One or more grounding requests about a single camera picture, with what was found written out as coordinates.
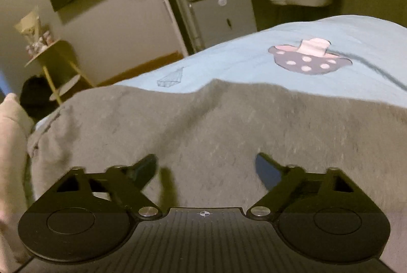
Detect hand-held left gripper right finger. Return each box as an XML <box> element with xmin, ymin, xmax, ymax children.
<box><xmin>247</xmin><ymin>153</ymin><xmax>373</xmax><ymax>220</ymax></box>

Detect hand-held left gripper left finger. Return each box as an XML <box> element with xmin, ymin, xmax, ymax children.
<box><xmin>37</xmin><ymin>155</ymin><xmax>162</xmax><ymax>220</ymax></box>

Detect grey pants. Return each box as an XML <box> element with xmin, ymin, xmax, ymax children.
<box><xmin>27</xmin><ymin>78</ymin><xmax>407</xmax><ymax>213</ymax></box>

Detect light blue printed bed sheet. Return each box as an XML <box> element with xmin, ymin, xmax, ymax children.
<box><xmin>35</xmin><ymin>15</ymin><xmax>407</xmax><ymax>133</ymax></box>

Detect pale pink pillow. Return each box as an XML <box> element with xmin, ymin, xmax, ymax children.
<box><xmin>0</xmin><ymin>93</ymin><xmax>36</xmax><ymax>262</ymax></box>

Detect black bag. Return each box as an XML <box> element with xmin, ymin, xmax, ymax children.
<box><xmin>20</xmin><ymin>76</ymin><xmax>62</xmax><ymax>119</ymax></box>

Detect yellow round side table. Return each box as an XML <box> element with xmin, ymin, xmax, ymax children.
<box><xmin>25</xmin><ymin>39</ymin><xmax>96</xmax><ymax>105</ymax></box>

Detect small grey cabinet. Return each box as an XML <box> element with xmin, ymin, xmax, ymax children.
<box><xmin>187</xmin><ymin>0</ymin><xmax>257</xmax><ymax>51</ymax></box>

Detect wrapped flower bouquet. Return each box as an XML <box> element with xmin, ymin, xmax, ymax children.
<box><xmin>14</xmin><ymin>6</ymin><xmax>54</xmax><ymax>56</ymax></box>

